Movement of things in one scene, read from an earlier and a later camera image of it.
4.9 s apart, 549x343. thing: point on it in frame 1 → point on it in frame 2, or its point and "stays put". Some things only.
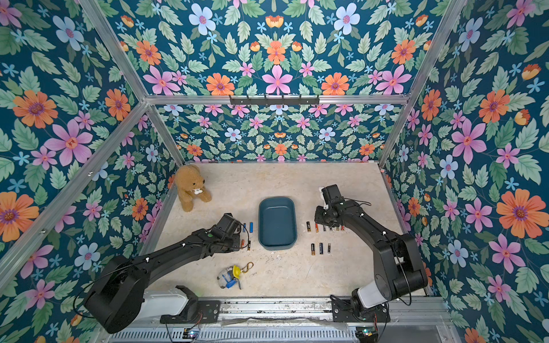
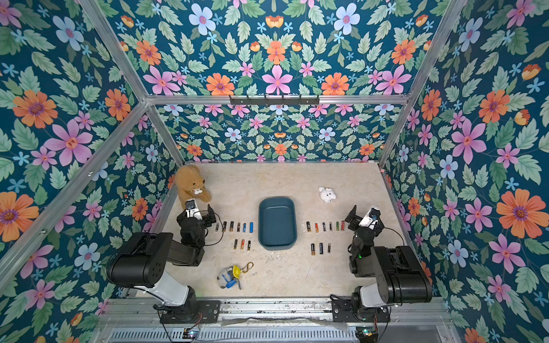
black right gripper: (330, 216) → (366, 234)
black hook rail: (274, 100) stays put
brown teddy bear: (189, 183) stays put
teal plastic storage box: (277, 229) stays put
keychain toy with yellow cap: (228, 277) stays put
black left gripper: (237, 244) → (206, 221)
